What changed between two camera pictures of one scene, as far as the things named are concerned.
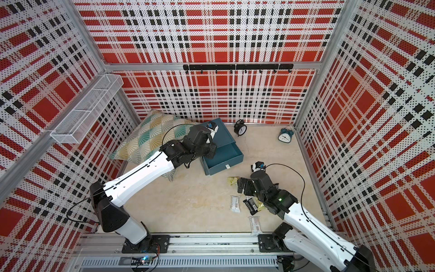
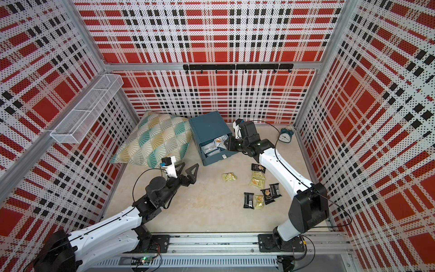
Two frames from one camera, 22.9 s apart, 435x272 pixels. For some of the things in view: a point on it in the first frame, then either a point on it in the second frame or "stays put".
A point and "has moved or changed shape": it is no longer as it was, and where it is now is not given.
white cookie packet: (235, 206) has moved or changed shape
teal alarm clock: (285, 135) stays put
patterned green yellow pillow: (148, 135) stays put
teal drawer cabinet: (227, 153) has moved or changed shape
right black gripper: (241, 185) to (231, 143)
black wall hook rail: (274, 67) stays put
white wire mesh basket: (75, 127) stays put
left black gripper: (213, 148) to (191, 179)
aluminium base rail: (239, 251) stays put
